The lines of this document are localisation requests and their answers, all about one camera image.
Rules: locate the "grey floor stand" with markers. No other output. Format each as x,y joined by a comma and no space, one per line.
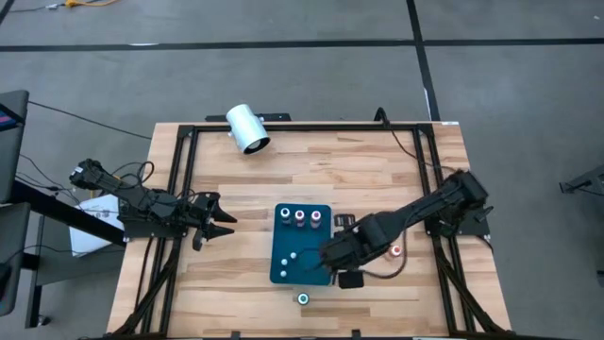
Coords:
585,181

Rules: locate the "black aluminium table frame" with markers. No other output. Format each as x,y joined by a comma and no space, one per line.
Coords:
307,127

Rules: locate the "black table edge clamp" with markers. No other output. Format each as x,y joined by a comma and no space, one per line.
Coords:
235,335
356,334

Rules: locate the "black diagonal beam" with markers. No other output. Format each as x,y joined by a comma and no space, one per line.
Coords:
56,208

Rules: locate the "blue plastic bin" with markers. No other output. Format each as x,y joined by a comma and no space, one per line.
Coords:
302,236

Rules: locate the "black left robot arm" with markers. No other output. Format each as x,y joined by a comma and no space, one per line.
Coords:
141,200

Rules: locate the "orange food coloring bottle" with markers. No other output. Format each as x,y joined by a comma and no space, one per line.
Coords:
395,251

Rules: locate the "blue food coloring bottle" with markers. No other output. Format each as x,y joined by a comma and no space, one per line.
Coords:
285,215

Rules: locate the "black lamp mount bar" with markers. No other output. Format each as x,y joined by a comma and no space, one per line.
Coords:
278,116

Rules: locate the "white cylindrical camera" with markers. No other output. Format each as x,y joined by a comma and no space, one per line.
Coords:
243,125

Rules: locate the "maroon food coloring bottle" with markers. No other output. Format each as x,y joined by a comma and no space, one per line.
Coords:
300,217

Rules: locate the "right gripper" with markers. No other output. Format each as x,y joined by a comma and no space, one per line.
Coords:
351,248

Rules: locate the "green Chefmaster food coloring bottle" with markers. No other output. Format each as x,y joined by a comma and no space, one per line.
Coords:
303,298

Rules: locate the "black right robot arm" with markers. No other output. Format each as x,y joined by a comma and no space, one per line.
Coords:
424,205

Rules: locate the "grey chair panel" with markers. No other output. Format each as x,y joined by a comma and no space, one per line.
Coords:
11,151
11,260

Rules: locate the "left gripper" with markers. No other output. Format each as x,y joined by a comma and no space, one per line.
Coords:
204,212

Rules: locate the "white paper box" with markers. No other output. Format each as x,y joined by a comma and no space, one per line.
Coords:
94,226

